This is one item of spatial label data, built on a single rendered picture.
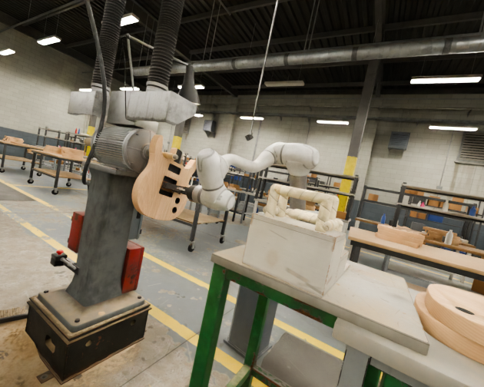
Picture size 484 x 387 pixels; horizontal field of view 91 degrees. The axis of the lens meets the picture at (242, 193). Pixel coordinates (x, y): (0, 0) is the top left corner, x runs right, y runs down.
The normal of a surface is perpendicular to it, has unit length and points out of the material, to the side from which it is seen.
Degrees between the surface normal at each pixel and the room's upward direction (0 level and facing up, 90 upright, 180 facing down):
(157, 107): 90
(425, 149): 90
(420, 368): 90
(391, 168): 90
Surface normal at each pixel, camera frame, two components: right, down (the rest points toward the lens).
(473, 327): -0.84, -0.15
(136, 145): 0.78, 0.16
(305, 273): -0.55, -0.07
